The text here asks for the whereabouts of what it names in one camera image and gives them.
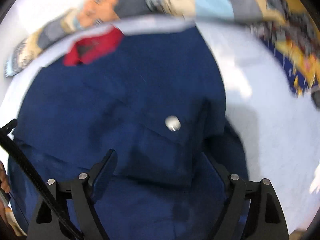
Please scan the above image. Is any person's left hand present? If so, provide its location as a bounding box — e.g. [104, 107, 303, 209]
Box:
[0, 161, 10, 193]

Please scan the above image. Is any navy work shirt red collar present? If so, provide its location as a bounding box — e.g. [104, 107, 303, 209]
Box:
[13, 27, 248, 239]

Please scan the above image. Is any black cable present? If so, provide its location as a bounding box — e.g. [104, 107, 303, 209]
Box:
[0, 127, 83, 240]

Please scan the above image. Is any dark patterned crumpled cloth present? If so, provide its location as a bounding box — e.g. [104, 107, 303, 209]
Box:
[248, 0, 319, 96]

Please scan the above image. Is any striped patchwork rolled quilt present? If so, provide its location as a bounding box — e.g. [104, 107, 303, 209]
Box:
[4, 0, 286, 77]

